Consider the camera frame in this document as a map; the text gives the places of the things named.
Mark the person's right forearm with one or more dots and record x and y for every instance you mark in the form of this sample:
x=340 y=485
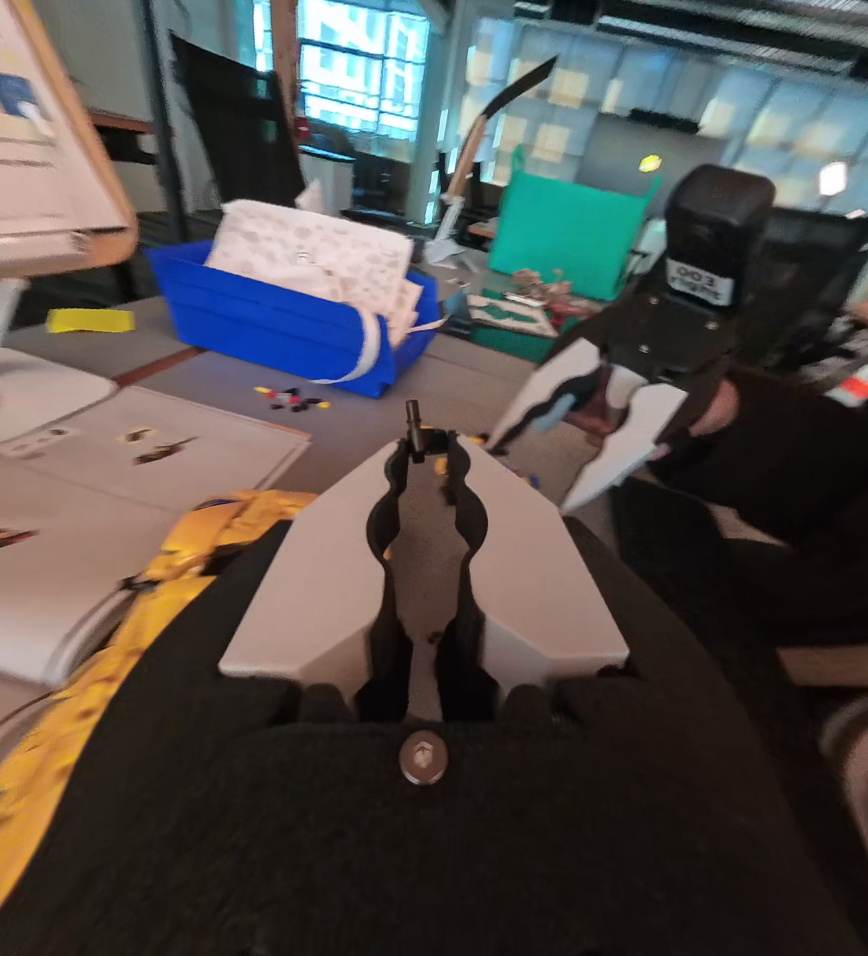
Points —
x=815 y=463

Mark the brown toy model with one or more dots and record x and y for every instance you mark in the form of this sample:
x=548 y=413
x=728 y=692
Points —
x=553 y=291

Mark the large grid window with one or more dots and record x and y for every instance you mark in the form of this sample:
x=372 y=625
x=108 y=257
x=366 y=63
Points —
x=359 y=67

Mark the black mesh office chair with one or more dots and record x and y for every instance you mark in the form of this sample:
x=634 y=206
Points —
x=822 y=276

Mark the white printed paper bag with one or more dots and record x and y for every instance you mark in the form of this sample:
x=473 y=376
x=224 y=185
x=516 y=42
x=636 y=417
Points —
x=307 y=246

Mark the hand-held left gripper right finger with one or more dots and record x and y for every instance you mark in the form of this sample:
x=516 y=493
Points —
x=546 y=590

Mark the black toy connector piece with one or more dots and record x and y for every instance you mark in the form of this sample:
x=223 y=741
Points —
x=415 y=433

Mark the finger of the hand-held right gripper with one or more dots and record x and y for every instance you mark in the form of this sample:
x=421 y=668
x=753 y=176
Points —
x=643 y=426
x=546 y=385

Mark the person's right hand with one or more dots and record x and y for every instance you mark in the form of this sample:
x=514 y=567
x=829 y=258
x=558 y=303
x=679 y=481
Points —
x=717 y=409

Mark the green plastic bin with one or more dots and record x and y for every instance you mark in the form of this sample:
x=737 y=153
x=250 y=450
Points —
x=508 y=332

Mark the yellow toy brick car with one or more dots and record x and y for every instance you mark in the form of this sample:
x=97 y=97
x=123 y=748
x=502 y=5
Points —
x=53 y=747

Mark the blue plastic bin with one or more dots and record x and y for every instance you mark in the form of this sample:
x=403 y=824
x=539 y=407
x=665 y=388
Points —
x=254 y=321

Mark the teal storage box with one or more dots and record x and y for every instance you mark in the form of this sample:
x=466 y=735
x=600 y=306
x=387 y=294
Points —
x=568 y=231

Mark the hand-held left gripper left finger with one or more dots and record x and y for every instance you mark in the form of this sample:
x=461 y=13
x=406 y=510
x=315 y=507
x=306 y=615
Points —
x=307 y=597

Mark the yellow sticky note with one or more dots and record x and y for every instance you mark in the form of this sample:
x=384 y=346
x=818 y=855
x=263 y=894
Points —
x=90 y=321

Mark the open instruction booklet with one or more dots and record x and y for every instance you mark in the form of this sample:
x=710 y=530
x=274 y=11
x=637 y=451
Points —
x=105 y=508

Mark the scattered colourful toy pieces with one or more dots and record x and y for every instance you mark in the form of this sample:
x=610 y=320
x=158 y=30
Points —
x=441 y=468
x=292 y=399

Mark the black monitor panel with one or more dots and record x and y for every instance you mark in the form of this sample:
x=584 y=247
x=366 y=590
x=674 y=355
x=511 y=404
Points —
x=232 y=127

